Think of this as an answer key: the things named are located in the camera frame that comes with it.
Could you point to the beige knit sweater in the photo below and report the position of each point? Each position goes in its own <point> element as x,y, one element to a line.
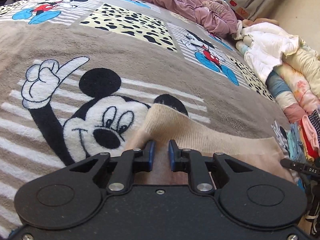
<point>163,123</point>

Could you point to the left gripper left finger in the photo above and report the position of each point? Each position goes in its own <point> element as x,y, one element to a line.
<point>120,169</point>

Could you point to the Mickey Mouse bed blanket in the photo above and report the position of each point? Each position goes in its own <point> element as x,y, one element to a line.
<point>78,77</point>

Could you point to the white puffy jacket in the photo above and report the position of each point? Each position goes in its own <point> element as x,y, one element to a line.
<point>269,43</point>

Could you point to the black striped folded garment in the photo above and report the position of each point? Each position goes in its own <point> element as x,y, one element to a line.
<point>315,121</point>

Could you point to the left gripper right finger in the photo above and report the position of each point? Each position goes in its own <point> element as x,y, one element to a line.
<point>200,169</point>

